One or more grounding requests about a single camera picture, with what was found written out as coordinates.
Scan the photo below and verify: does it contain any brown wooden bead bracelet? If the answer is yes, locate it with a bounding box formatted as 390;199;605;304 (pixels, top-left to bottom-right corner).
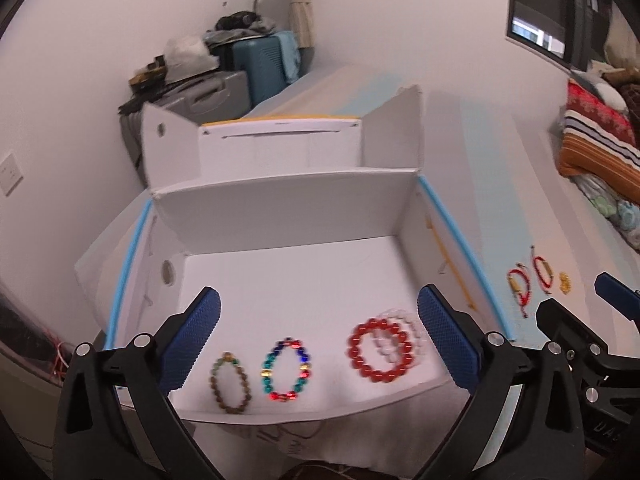
207;351;253;416

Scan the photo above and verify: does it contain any white pink bead bracelet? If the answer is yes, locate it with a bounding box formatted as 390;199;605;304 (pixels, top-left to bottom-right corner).
374;308;430;366

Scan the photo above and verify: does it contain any multicolour glass bead bracelet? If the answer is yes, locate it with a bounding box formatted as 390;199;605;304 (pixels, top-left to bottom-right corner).
259;337;314;403

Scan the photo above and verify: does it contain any red bead bracelet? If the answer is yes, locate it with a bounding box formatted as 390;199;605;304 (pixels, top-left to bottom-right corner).
347;316;417;385

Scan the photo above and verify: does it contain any floral quilt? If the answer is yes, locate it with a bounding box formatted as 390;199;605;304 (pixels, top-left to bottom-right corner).
572;174;640;252

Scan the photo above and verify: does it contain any striped orange pillow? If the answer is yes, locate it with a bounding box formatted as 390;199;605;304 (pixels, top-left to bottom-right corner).
556;77;640;204

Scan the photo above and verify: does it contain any striped bed sheet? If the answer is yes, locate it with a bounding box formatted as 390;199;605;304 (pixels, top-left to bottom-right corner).
188;62;640;480

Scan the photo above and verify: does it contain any blue yellow cardboard box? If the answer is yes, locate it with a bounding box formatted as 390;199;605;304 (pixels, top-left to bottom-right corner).
75;86;513;425

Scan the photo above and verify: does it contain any brown fur blanket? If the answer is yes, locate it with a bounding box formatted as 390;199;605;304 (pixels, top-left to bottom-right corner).
603;67;640;122

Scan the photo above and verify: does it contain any grey suitcase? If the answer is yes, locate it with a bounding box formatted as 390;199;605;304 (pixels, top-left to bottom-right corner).
118;72;250;186

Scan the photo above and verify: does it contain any white plastic bag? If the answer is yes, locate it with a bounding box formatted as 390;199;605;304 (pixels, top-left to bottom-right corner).
163;36;220;84

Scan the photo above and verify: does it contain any teal suitcase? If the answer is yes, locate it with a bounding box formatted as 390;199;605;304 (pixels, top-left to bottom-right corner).
232;30;302;106

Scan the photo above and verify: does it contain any dark window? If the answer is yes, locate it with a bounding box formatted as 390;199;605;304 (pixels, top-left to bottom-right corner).
506;0;613;70

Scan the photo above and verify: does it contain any dark clothes pile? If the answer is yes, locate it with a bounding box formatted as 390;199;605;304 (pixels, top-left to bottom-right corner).
203;11;279;47

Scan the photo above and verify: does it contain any beige curtain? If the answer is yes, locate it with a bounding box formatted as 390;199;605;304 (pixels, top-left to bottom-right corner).
290;0;316;49

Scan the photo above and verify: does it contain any red cord bracelet left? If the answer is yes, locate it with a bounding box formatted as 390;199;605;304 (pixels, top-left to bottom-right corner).
506;261;533;319

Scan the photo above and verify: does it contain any red cord bracelet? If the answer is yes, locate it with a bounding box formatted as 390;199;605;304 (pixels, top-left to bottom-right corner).
529;245;556;295
506;261;533;319

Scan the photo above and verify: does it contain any red cord bracelet right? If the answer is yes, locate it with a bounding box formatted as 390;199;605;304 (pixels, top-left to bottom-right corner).
529;245;556;295

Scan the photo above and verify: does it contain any white wall socket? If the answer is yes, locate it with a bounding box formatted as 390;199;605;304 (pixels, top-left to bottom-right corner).
0;153;24;196

